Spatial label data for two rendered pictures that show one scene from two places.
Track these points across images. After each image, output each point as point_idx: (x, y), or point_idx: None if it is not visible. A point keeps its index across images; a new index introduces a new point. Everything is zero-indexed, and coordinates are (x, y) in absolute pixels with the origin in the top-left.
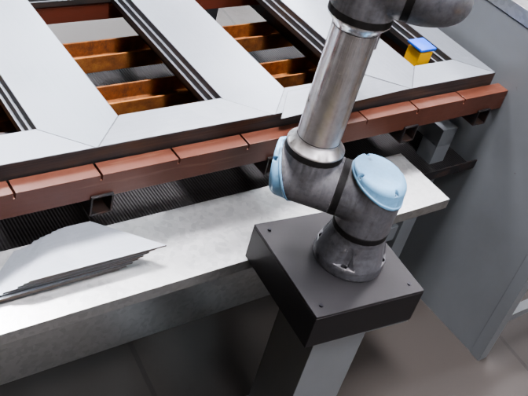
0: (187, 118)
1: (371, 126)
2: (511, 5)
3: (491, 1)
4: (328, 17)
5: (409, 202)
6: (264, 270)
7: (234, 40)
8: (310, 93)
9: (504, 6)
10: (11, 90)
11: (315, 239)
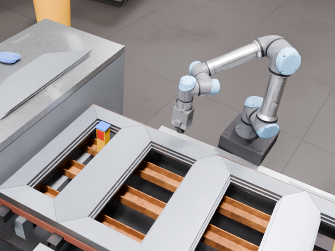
0: (256, 177)
1: None
2: (80, 82)
3: (73, 92)
4: (106, 167)
5: (177, 135)
6: (265, 155)
7: (178, 189)
8: (278, 101)
9: (79, 86)
10: (314, 234)
11: (253, 137)
